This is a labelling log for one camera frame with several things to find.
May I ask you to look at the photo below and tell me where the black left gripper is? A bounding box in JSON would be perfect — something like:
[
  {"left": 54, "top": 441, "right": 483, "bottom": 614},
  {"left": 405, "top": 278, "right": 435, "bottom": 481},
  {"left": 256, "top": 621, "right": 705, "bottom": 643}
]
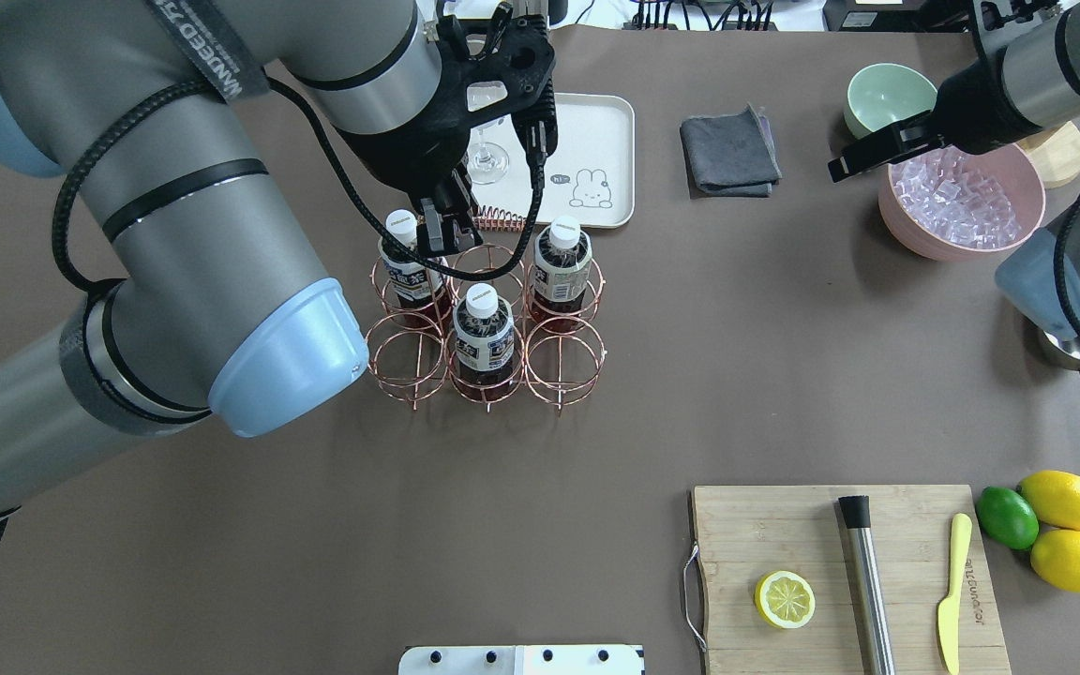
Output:
[{"left": 338, "top": 13, "right": 559, "bottom": 258}]

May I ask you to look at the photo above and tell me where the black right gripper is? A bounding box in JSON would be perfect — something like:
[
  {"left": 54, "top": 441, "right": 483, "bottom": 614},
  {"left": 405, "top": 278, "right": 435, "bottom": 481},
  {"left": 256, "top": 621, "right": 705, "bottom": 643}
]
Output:
[{"left": 828, "top": 66, "right": 1028, "bottom": 183}]

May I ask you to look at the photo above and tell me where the tea bottle white cap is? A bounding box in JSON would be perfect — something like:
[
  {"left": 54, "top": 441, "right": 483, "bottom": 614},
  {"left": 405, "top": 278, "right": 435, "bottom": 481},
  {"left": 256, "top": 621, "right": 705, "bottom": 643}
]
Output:
[{"left": 379, "top": 210, "right": 453, "bottom": 330}]

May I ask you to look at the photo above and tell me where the copper wire bottle basket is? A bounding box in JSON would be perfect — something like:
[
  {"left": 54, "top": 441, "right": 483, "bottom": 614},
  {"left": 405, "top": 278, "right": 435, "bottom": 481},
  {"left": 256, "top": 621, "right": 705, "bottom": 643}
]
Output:
[{"left": 366, "top": 210, "right": 606, "bottom": 411}]

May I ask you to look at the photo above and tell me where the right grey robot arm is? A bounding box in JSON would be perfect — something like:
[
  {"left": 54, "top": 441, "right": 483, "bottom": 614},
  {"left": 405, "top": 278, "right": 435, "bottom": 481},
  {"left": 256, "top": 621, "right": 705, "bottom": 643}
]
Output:
[{"left": 828, "top": 1, "right": 1080, "bottom": 342}]

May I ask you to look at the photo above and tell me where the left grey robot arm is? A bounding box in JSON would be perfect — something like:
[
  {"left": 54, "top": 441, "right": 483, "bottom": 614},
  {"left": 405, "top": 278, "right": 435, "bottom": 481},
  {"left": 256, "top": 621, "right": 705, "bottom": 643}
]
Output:
[{"left": 0, "top": 1, "right": 558, "bottom": 534}]

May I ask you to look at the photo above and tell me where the mint green bowl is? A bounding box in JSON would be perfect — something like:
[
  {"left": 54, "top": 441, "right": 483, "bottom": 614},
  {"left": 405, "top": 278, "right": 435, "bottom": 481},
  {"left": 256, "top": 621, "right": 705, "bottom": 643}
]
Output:
[{"left": 843, "top": 63, "right": 939, "bottom": 140}]

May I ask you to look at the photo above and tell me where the pink bowl with ice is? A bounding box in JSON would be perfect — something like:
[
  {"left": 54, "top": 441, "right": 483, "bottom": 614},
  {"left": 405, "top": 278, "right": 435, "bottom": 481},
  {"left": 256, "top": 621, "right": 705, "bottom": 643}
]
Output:
[{"left": 878, "top": 145, "right": 1047, "bottom": 262}]

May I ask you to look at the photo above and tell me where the clear wine glass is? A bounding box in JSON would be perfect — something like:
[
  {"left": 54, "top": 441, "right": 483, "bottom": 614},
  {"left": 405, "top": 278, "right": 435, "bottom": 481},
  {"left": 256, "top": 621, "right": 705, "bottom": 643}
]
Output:
[{"left": 467, "top": 118, "right": 510, "bottom": 185}]

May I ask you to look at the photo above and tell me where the round wooden stand base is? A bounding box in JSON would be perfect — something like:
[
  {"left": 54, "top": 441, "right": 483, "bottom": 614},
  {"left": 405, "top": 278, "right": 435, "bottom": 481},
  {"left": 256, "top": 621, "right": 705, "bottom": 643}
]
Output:
[{"left": 1015, "top": 121, "right": 1080, "bottom": 189}]

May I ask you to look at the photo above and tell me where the cream rabbit tray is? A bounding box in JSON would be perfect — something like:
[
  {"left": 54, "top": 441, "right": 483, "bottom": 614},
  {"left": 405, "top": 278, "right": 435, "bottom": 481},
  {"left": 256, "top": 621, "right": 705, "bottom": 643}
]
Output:
[{"left": 474, "top": 93, "right": 636, "bottom": 230}]

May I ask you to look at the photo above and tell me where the grey folded cloth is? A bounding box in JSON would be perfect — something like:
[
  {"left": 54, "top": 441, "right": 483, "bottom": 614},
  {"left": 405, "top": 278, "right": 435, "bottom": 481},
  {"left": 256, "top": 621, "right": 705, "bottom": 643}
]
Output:
[{"left": 679, "top": 104, "right": 783, "bottom": 198}]

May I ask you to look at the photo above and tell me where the green lime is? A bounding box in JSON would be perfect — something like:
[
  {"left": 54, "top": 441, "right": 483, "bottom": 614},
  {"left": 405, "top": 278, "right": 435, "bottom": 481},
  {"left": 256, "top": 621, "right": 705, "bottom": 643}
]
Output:
[{"left": 974, "top": 486, "right": 1039, "bottom": 551}]

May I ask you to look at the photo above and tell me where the upper whole yellow lemon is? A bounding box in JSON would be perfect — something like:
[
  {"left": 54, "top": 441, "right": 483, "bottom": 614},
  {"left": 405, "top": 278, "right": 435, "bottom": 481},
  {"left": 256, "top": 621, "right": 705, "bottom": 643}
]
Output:
[{"left": 1017, "top": 470, "right": 1080, "bottom": 531}]

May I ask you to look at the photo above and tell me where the whole yellow lemon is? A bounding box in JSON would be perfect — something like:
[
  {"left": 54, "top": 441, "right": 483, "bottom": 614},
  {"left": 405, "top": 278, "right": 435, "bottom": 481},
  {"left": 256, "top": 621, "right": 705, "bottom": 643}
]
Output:
[
  {"left": 1017, "top": 470, "right": 1080, "bottom": 531},
  {"left": 1029, "top": 529, "right": 1080, "bottom": 593}
]

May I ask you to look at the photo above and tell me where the yellow plastic knife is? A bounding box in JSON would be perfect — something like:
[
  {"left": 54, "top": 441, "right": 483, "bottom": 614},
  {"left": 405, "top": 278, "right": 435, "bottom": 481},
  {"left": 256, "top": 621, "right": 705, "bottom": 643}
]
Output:
[{"left": 936, "top": 513, "right": 973, "bottom": 674}]

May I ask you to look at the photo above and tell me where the bamboo cutting board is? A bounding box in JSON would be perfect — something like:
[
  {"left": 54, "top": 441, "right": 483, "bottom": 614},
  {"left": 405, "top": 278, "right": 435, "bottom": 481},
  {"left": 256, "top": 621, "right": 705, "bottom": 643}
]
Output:
[{"left": 689, "top": 486, "right": 974, "bottom": 674}]

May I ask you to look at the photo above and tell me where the lower whole yellow lemon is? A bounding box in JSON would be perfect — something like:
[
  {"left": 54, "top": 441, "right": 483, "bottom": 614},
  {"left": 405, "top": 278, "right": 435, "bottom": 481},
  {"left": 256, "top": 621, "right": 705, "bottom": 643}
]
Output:
[{"left": 1029, "top": 529, "right": 1080, "bottom": 593}]

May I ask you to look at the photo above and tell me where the half lemon slice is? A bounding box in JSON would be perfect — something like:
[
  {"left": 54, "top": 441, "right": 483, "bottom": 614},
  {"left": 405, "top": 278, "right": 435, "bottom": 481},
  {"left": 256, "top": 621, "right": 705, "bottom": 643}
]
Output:
[{"left": 754, "top": 571, "right": 816, "bottom": 631}]

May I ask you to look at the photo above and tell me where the steel muddler black tip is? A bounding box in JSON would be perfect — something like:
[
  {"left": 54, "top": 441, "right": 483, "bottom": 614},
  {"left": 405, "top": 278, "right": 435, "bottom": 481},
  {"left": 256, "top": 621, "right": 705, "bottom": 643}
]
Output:
[{"left": 837, "top": 495, "right": 897, "bottom": 674}]

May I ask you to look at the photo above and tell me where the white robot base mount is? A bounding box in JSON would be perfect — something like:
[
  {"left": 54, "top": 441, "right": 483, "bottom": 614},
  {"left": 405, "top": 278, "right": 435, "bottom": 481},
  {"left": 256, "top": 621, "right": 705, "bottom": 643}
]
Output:
[{"left": 397, "top": 642, "right": 646, "bottom": 674}]

